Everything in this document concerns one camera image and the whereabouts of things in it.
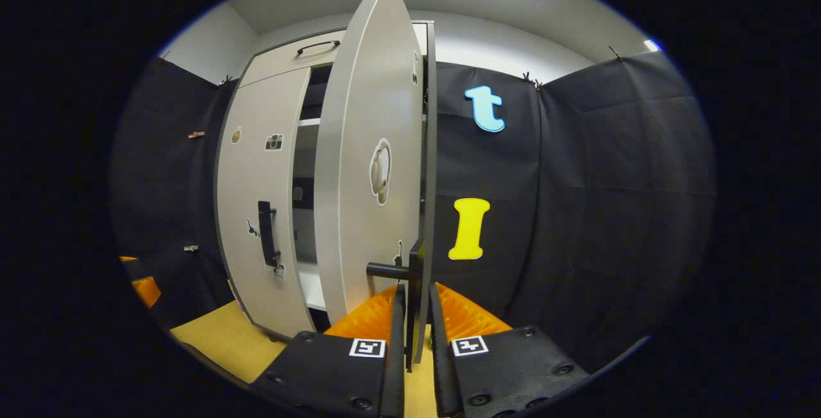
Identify grey cabinet drawer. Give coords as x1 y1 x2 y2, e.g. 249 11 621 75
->
239 22 429 88

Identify grey cabinet door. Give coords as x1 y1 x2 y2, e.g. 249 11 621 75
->
217 67 316 340
313 0 426 342

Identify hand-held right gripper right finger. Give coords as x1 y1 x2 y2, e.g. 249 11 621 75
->
428 282 591 418

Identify grey double-door shoe cabinet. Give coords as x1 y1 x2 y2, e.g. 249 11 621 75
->
214 19 438 367

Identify black backdrop cloth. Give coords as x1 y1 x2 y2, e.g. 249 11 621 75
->
109 51 718 367

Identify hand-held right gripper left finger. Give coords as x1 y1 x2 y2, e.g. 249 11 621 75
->
250 282 407 418

